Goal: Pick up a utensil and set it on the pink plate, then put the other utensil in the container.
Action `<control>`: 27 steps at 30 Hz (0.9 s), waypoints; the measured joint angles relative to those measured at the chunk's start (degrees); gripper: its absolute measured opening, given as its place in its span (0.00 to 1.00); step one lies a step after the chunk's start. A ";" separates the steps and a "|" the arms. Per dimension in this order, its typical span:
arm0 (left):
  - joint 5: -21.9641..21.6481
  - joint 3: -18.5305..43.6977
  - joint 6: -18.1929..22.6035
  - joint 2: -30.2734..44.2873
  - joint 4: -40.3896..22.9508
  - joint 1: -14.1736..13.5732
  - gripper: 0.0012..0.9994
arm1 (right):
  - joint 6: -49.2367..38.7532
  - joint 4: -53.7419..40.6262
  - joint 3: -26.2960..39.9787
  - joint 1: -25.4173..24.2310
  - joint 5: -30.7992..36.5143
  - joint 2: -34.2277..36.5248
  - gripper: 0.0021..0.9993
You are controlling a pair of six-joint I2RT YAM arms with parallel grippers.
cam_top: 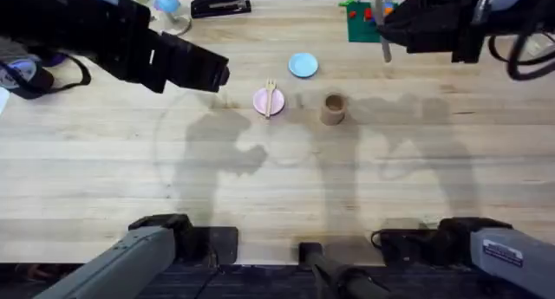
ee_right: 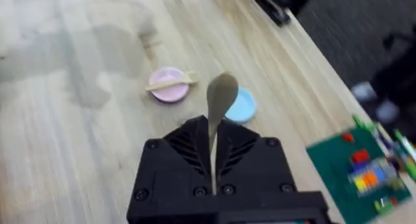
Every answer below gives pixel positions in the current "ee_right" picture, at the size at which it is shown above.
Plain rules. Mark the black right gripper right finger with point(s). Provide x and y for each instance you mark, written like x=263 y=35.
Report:
x=253 y=162

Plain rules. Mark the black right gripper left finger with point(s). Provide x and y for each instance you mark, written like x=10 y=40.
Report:
x=182 y=159

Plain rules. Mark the wooden spoon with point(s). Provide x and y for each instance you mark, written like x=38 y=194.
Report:
x=221 y=94

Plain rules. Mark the wooden utensil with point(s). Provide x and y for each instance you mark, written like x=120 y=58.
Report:
x=172 y=82

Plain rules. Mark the light blue container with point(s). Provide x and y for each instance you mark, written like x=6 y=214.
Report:
x=243 y=107

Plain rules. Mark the pink plate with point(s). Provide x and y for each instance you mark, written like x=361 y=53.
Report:
x=169 y=87

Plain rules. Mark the green board with toy blocks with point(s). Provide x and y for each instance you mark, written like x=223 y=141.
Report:
x=357 y=172

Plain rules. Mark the black tool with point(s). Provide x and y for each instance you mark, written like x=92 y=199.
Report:
x=273 y=4

